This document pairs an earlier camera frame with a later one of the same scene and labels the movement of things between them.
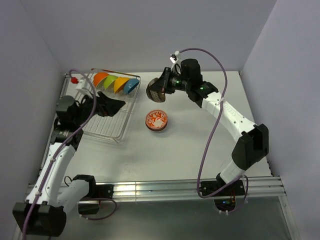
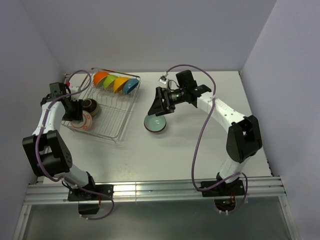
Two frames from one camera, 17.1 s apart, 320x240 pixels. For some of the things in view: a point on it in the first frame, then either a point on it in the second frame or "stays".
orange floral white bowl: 156,120 to 84,124
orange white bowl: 99,79 stays
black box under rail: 88,208 stays
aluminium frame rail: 256,187 stays
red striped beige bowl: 154,94 to 90,105
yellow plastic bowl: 119,83 stays
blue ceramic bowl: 130,85 stays
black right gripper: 162,83 to 159,107
